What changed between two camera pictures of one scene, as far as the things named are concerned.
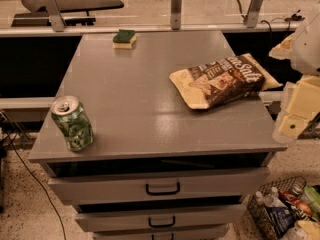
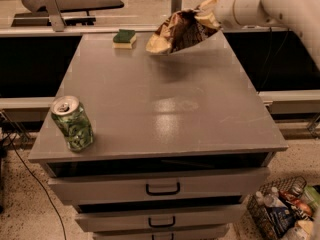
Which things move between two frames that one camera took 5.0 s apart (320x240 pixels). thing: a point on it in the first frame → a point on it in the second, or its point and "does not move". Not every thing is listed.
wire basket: [277, 206] does not move
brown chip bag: [224, 80] → [177, 31]
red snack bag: [303, 206] does not move
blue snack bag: [281, 218] does not move
